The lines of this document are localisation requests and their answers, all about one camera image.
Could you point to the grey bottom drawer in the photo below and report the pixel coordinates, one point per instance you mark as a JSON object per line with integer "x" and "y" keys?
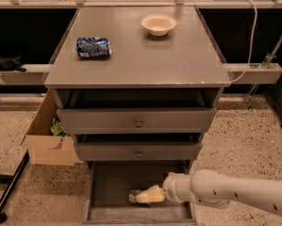
{"x": 110, "y": 185}

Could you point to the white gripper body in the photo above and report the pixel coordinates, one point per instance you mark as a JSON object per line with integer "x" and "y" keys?
{"x": 170, "y": 187}

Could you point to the metal diagonal brace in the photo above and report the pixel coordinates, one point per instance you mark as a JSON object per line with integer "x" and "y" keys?
{"x": 270, "y": 56}

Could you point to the blue pepsi can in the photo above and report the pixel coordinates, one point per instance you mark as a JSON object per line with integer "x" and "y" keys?
{"x": 93, "y": 47}

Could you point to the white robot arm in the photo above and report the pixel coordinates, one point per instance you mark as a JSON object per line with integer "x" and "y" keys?
{"x": 212, "y": 189}

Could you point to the white paper bowl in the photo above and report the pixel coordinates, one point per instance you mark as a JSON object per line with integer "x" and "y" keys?
{"x": 158, "y": 24}

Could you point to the black object on rail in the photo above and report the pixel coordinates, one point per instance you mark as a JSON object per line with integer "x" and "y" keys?
{"x": 11, "y": 64}

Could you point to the grey drawer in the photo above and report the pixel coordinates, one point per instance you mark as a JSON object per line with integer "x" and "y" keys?
{"x": 136, "y": 120}
{"x": 137, "y": 151}
{"x": 110, "y": 185}

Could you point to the grey top drawer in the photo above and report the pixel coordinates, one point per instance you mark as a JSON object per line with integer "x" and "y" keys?
{"x": 136, "y": 120}

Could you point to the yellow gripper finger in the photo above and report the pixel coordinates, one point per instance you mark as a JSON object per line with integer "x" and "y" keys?
{"x": 152, "y": 194}

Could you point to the cardboard box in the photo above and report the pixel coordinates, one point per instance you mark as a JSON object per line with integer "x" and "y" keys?
{"x": 43, "y": 147}

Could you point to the grey middle drawer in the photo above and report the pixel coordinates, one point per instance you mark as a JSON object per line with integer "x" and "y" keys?
{"x": 137, "y": 151}

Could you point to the green snack bag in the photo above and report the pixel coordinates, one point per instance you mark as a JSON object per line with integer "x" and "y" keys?
{"x": 57, "y": 128}

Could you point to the black floor stand bar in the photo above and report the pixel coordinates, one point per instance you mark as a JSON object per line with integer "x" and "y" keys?
{"x": 10, "y": 181}

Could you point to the green 7up can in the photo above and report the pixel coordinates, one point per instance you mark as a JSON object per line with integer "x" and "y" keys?
{"x": 139, "y": 196}

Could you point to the grey drawer cabinet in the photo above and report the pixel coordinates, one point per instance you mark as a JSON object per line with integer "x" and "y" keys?
{"x": 178, "y": 70}

